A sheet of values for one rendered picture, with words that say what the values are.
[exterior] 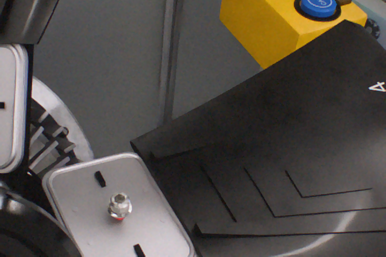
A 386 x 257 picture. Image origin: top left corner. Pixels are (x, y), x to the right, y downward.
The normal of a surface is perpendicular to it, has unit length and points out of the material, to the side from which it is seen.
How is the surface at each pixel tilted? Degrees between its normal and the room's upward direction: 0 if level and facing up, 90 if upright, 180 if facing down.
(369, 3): 0
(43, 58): 90
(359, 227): 18
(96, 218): 6
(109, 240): 6
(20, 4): 48
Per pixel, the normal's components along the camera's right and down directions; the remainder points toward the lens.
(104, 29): 0.48, 0.65
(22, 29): -0.26, -0.03
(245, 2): -0.87, 0.27
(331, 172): 0.30, -0.60
